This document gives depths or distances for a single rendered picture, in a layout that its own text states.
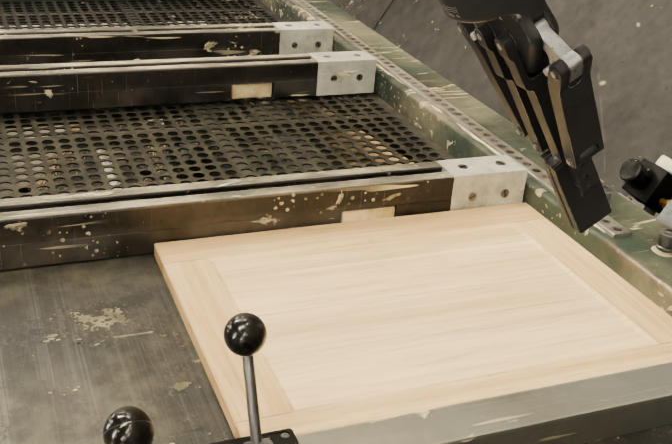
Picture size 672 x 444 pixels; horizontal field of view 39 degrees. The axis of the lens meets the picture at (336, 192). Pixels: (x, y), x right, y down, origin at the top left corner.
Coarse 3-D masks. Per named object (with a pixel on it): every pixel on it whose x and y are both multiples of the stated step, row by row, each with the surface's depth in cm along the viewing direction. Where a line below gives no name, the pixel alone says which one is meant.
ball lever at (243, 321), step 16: (240, 320) 81; (256, 320) 82; (224, 336) 82; (240, 336) 81; (256, 336) 81; (240, 352) 82; (256, 352) 82; (256, 400) 82; (256, 416) 82; (256, 432) 82
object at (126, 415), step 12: (120, 408) 70; (132, 408) 70; (108, 420) 69; (120, 420) 69; (132, 420) 69; (144, 420) 69; (108, 432) 69; (120, 432) 68; (132, 432) 68; (144, 432) 69
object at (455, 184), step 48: (96, 192) 123; (144, 192) 124; (192, 192) 126; (240, 192) 126; (288, 192) 127; (336, 192) 130; (384, 192) 133; (432, 192) 136; (480, 192) 139; (0, 240) 115; (48, 240) 117; (96, 240) 120; (144, 240) 122
